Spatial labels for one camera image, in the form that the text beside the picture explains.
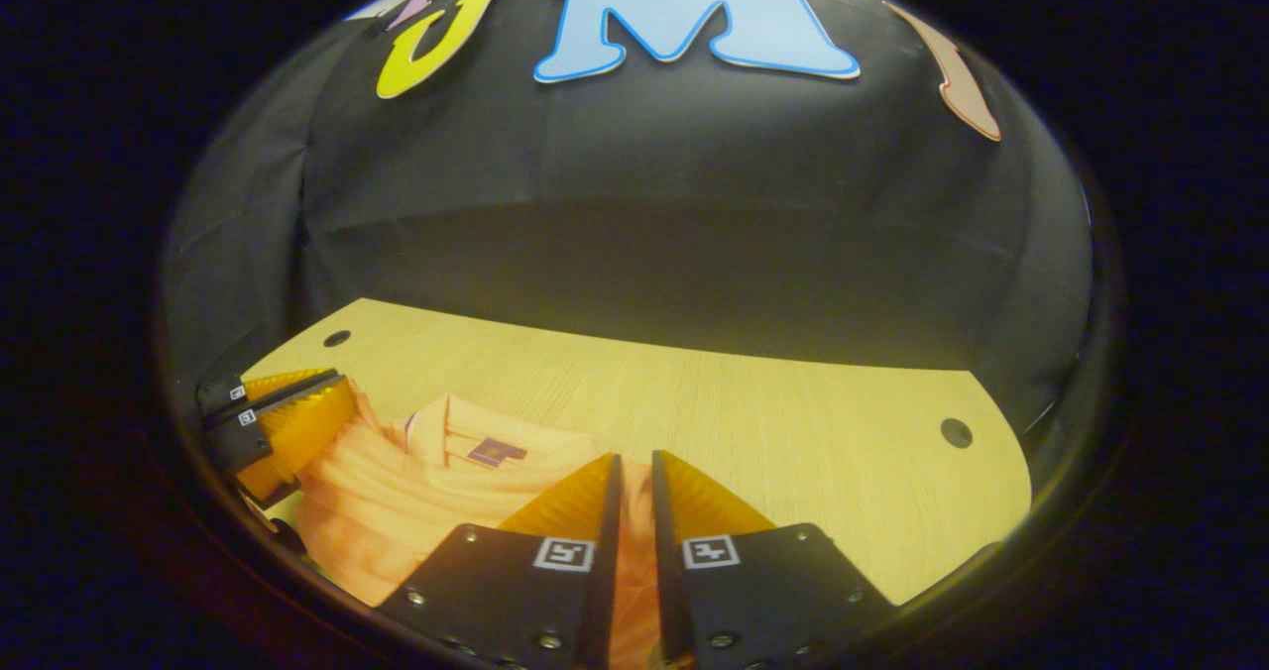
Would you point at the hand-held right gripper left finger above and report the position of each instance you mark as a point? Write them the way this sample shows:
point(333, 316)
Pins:
point(605, 591)

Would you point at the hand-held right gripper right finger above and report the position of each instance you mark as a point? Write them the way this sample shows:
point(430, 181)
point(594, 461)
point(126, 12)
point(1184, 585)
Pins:
point(666, 591)

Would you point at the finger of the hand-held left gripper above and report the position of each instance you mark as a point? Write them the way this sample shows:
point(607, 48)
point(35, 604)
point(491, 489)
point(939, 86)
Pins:
point(297, 390)
point(297, 427)

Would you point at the orange T-shirt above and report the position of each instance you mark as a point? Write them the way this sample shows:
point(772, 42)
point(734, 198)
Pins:
point(397, 511)

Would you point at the black backdrop cloth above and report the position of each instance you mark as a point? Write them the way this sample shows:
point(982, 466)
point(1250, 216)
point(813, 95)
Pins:
point(644, 204)

